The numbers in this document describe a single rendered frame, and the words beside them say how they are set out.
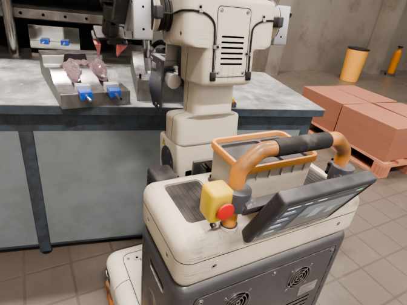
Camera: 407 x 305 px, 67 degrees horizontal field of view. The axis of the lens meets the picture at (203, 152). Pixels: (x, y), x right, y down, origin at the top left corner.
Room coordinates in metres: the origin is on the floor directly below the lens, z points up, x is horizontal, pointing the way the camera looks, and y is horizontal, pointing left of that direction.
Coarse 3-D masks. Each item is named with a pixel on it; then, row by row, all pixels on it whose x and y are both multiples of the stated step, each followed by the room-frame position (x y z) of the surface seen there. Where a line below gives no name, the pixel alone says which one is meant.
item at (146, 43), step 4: (132, 40) 2.63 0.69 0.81; (136, 40) 2.60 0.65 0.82; (140, 40) 2.61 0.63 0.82; (144, 40) 1.97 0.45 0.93; (148, 40) 1.98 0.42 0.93; (136, 44) 2.60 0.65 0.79; (140, 44) 2.61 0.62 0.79; (144, 44) 1.97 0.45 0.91; (148, 44) 1.98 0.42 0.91; (144, 48) 1.97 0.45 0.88; (148, 48) 1.98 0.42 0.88; (148, 52) 1.98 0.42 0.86; (148, 56) 1.98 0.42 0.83
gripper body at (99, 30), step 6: (102, 18) 1.08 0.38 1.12; (102, 24) 1.09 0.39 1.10; (108, 24) 1.07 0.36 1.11; (114, 24) 1.08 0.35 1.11; (96, 30) 1.10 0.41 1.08; (102, 30) 1.09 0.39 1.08; (108, 30) 1.08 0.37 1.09; (114, 30) 1.09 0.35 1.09; (120, 30) 1.14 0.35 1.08; (96, 36) 1.07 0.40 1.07; (102, 36) 1.08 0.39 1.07; (108, 36) 1.09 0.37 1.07; (114, 36) 1.10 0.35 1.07; (120, 36) 1.11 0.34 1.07
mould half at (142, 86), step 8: (136, 56) 1.52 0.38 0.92; (136, 64) 1.47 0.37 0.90; (136, 72) 1.37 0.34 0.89; (144, 72) 1.39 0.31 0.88; (136, 80) 1.28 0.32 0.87; (144, 80) 1.24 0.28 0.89; (136, 88) 1.28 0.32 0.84; (144, 88) 1.24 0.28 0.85; (168, 88) 1.28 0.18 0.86; (176, 88) 1.29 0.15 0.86; (136, 96) 1.27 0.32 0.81; (144, 96) 1.25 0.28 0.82; (168, 96) 1.28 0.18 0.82; (176, 96) 1.29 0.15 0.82
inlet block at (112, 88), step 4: (104, 84) 1.16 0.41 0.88; (108, 84) 1.15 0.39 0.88; (112, 84) 1.16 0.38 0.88; (116, 84) 1.17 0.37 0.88; (104, 88) 1.16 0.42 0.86; (108, 88) 1.14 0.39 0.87; (112, 88) 1.14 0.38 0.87; (116, 88) 1.15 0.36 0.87; (108, 92) 1.13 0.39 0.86; (112, 92) 1.12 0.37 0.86; (116, 92) 1.13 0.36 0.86; (120, 92) 1.14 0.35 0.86; (112, 96) 1.12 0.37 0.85; (116, 96) 1.10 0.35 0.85; (120, 96) 1.09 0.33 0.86
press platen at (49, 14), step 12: (12, 0) 2.20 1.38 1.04; (24, 0) 2.30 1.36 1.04; (36, 0) 2.42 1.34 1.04; (0, 12) 1.79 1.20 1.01; (24, 12) 1.83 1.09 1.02; (36, 12) 1.85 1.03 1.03; (48, 12) 1.87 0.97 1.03; (60, 12) 1.89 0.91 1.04; (72, 12) 1.94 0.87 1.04; (84, 12) 2.02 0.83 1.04; (96, 12) 2.11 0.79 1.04; (120, 24) 1.99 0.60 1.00
